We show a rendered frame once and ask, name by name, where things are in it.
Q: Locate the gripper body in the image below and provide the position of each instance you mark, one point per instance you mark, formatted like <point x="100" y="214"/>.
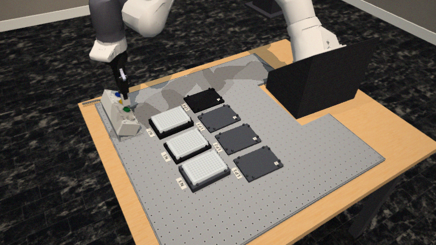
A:
<point x="118" y="62"/>

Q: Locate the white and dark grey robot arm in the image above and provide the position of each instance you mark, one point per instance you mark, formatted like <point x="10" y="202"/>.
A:
<point x="110" y="18"/>

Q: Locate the white button panel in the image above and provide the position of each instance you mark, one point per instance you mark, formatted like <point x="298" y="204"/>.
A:
<point x="122" y="119"/>

